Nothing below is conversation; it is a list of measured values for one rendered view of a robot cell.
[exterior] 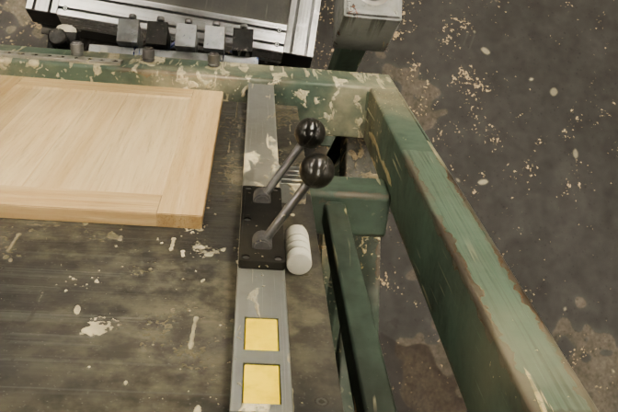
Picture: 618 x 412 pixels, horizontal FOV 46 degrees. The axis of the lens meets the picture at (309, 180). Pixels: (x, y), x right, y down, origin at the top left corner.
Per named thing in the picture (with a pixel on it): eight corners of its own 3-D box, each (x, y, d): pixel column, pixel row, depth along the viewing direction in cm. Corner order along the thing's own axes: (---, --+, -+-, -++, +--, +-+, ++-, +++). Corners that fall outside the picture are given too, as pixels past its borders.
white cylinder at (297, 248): (310, 276, 85) (306, 244, 92) (313, 254, 84) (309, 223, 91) (285, 275, 85) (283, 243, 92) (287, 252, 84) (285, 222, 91)
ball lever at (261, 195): (269, 206, 94) (330, 124, 90) (269, 219, 91) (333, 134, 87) (245, 191, 93) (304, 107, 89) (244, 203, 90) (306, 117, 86)
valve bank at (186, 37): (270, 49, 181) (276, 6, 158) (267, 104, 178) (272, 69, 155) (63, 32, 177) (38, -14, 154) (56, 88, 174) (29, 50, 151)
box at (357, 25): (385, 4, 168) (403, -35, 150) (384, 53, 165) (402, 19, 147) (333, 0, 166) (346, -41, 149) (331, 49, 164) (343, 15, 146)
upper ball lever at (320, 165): (270, 251, 83) (339, 159, 79) (270, 268, 80) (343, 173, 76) (242, 234, 82) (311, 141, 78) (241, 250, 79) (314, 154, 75)
